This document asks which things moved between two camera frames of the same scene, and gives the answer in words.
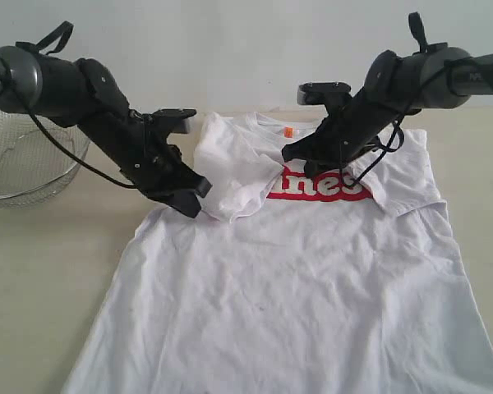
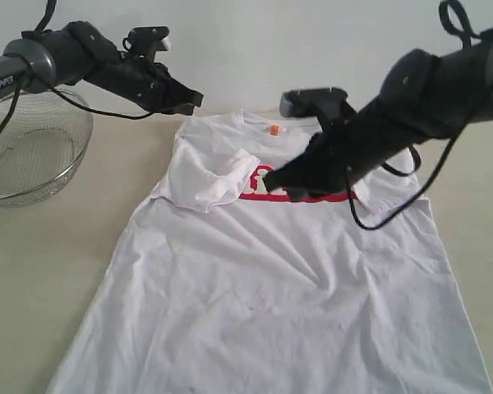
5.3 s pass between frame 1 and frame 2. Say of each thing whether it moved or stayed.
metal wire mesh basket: stayed
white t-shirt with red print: stayed
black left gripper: moved
